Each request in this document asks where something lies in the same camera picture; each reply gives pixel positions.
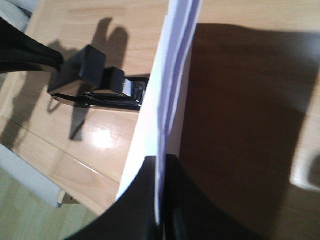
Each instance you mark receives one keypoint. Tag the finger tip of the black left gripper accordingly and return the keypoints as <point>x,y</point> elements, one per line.
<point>20,53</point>

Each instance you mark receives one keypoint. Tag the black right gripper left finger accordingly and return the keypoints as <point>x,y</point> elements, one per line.
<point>133,215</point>

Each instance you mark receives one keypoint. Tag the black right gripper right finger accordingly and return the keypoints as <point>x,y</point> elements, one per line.
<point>189,215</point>

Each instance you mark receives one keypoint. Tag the black stapler with orange label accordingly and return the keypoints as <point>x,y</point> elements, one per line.
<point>84,82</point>

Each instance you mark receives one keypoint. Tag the white paper sheets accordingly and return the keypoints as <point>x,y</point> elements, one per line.
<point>158,111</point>

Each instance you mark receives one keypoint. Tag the wooden computer desk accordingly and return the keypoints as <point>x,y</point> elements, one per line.
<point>251,131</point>

